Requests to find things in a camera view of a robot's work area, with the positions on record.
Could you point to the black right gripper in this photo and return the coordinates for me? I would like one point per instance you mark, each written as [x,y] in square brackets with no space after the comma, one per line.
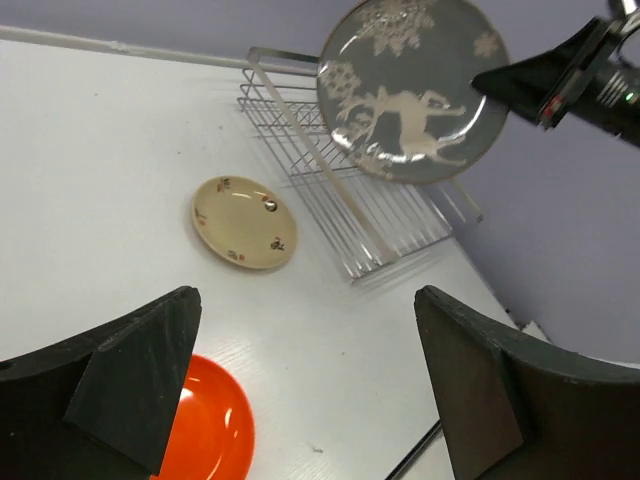
[586,76]

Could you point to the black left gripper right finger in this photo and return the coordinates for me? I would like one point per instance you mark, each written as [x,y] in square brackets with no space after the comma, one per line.
[515,407]

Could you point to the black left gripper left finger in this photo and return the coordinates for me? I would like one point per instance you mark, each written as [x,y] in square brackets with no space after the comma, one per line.
[100,404]

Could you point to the grey deer plate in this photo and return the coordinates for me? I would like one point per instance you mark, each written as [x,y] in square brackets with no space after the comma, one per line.
[394,87]

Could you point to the cream plate with prints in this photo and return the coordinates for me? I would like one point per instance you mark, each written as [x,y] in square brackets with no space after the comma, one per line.
[244,223]

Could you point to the orange glossy plate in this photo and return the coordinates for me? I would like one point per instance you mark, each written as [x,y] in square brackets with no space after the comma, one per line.
[213,434]

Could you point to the silver wire dish rack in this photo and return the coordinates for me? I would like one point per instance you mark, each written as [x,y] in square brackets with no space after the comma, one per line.
[370,224]

